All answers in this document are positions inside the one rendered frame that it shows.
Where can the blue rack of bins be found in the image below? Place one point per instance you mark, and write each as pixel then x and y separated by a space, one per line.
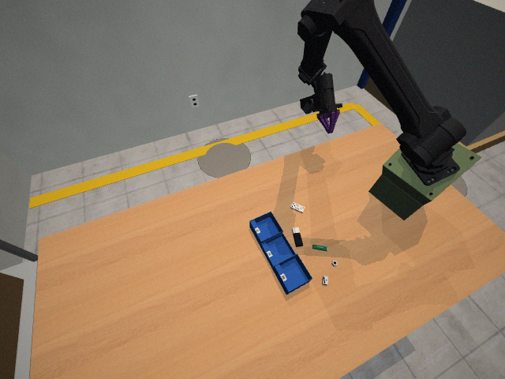
pixel 286 264

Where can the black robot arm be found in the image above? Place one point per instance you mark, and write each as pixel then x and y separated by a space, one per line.
pixel 358 24

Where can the white domino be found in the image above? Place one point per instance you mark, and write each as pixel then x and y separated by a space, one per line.
pixel 297 207

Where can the green battery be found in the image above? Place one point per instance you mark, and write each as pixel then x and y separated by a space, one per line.
pixel 316 247

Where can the black and white eraser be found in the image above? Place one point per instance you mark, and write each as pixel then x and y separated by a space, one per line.
pixel 297 237

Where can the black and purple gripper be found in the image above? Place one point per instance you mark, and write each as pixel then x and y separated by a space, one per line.
pixel 328 99

